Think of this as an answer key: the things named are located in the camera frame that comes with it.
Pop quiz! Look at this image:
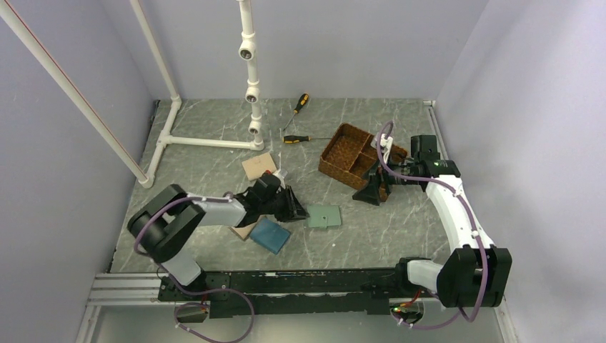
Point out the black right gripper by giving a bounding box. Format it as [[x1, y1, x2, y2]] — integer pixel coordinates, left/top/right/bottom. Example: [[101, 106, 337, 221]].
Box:
[[352, 151, 418, 206]]

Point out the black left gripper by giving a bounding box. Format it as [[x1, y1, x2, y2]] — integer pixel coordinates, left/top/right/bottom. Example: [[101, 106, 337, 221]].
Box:
[[259, 185, 309, 222]]

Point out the green card holder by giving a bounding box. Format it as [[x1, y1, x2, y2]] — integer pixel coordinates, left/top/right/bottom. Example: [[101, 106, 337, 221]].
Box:
[[307, 204, 342, 229]]

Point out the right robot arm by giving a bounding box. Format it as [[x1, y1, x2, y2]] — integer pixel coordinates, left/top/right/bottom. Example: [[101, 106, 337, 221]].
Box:
[[352, 160, 512, 308]]

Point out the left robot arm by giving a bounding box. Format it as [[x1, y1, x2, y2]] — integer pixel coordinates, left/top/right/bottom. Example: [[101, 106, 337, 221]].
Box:
[[126, 174, 309, 300]]

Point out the blue card holder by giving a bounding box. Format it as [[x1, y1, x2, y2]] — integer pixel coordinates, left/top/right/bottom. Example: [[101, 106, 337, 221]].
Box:
[[249, 218, 291, 255]]

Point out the beige card holder near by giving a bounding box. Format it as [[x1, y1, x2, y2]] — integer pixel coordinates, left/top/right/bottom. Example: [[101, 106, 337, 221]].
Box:
[[229, 215, 265, 241]]

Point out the beige card holder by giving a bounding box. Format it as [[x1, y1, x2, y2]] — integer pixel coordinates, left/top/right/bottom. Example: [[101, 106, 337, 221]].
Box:
[[242, 152, 278, 181], [229, 215, 265, 241]]

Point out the beige card holder far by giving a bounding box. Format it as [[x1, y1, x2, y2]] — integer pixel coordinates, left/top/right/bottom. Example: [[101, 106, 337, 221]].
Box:
[[242, 152, 278, 181]]

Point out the brown woven divided basket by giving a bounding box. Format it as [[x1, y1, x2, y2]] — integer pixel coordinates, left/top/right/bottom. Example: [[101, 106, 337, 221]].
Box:
[[318, 123, 387, 203]]

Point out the black yellow screwdriver near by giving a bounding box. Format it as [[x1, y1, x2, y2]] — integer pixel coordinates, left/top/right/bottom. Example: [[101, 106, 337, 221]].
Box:
[[282, 135, 330, 144]]

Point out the black yellow screwdriver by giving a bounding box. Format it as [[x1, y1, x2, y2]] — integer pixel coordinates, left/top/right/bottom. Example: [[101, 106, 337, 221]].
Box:
[[282, 135, 330, 144], [282, 93, 309, 131]]

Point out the black yellow screwdriver far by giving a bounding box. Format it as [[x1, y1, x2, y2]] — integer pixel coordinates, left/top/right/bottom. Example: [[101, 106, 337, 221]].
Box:
[[282, 93, 309, 131]]

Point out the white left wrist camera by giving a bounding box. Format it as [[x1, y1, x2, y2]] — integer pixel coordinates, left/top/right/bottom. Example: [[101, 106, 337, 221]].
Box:
[[272, 169, 288, 188]]

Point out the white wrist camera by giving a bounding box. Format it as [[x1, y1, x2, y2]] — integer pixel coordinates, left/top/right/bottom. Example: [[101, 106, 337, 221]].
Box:
[[272, 169, 288, 188], [371, 134, 393, 160]]

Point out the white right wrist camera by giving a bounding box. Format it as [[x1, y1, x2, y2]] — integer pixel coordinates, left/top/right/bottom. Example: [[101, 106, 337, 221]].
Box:
[[371, 134, 393, 160]]

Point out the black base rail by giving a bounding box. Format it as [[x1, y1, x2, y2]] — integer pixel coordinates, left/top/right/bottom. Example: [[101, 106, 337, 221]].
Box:
[[158, 267, 427, 319]]

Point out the white PVC pipe frame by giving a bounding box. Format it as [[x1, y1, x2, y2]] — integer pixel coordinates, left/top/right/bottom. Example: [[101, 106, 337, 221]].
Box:
[[0, 0, 266, 189]]

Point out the aluminium front rail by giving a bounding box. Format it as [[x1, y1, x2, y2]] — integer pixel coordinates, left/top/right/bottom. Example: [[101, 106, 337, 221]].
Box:
[[87, 273, 161, 306]]

